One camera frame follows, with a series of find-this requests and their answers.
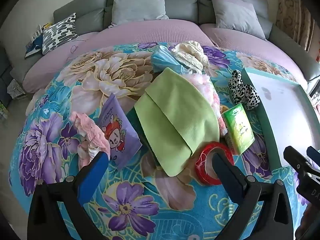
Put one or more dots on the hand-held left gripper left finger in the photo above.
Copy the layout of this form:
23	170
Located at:
96	172

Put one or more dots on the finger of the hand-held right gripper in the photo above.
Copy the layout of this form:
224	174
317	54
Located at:
297	160
313	155

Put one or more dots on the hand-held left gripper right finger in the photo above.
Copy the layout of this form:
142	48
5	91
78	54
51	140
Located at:
225	172

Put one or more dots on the red tape roll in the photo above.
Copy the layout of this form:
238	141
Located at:
202	172

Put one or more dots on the pink lace scrunchie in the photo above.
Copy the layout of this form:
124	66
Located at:
87	135

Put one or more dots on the purple wet wipes pack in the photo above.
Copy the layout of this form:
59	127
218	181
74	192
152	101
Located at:
117	135

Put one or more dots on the green tissue pack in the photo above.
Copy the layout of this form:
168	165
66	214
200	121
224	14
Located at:
237	127

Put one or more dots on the teal box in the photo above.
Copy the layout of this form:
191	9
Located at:
282	110

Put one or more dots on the pink fluffy cloth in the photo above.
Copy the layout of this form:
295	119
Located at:
207	90

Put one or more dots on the cream lace scrunchie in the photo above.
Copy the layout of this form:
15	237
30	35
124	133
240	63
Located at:
190	52

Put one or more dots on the floral teal blanket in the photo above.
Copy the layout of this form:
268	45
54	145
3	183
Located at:
140	205

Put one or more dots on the dark green cloth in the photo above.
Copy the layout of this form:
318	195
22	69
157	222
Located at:
131	117

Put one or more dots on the leopard print scrunchie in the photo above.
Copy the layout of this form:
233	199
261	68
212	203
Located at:
247	95

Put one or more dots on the white patterned bag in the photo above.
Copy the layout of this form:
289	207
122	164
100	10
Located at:
16	90

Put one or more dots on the blue face mask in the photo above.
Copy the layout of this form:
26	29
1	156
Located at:
162	58

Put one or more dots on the narrow pink sofa cover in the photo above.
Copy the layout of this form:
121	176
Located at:
237	40

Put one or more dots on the blue patterned cushion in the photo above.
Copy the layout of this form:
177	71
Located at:
33	47

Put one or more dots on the black and white patterned pillow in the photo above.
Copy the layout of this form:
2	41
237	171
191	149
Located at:
58	33

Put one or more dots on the beige patterned curtain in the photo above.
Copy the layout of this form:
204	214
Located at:
292	12

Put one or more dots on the wide pink sofa cover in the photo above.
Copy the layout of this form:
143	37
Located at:
150	32

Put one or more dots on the yellow book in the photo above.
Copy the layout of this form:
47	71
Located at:
47	26

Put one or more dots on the lilac grey pillow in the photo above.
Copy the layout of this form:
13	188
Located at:
237	15

